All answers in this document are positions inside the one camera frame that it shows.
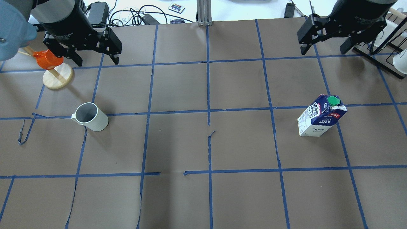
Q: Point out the black wire rack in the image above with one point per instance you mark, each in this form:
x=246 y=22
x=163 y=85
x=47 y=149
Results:
x=390 y=42

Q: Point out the white HOME mug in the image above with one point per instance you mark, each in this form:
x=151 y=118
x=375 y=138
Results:
x=91 y=116

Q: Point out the black power adapter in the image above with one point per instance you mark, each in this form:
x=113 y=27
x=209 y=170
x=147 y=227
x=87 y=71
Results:
x=97 y=13

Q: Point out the orange mug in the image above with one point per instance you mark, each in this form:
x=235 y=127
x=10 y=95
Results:
x=47 y=60

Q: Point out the small remote control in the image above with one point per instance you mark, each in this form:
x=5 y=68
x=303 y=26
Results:
x=176 y=8

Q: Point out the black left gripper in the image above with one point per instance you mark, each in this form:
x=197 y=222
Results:
x=63 y=19

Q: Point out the blue white milk carton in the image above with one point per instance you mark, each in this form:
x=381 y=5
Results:
x=323 y=113

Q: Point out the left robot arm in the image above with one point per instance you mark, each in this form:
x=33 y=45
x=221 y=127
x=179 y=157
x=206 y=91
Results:
x=15 y=30

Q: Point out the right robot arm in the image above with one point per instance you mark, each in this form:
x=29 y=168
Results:
x=359 y=21

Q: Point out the aluminium frame post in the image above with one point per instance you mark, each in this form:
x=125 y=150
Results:
x=204 y=13

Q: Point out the wooden mug tree stand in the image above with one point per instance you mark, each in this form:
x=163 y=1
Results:
x=54 y=78

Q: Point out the white cup at edge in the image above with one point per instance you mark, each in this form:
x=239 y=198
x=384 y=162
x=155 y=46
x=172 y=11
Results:
x=400 y=62

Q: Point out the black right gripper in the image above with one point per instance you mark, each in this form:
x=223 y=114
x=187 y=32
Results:
x=359 y=14

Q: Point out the black power brick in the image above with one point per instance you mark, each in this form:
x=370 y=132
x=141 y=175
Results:
x=289 y=10

